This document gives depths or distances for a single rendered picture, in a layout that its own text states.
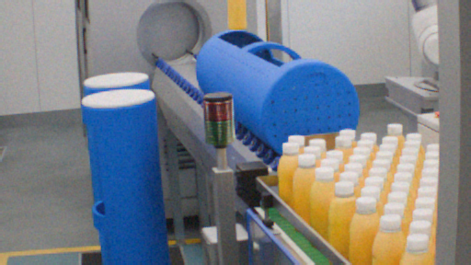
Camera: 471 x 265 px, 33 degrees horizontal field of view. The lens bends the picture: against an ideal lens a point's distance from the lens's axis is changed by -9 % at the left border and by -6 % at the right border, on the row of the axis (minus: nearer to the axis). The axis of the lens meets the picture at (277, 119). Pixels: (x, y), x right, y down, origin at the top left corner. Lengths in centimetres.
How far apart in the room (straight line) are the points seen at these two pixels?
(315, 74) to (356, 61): 543
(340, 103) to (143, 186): 92
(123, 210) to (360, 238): 150
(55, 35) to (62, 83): 44
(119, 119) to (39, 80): 455
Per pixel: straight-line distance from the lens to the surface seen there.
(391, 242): 154
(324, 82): 233
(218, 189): 181
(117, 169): 296
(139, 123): 295
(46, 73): 742
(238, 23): 301
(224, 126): 177
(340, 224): 175
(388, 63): 785
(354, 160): 193
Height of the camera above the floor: 160
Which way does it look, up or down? 13 degrees down
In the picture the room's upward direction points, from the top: 2 degrees counter-clockwise
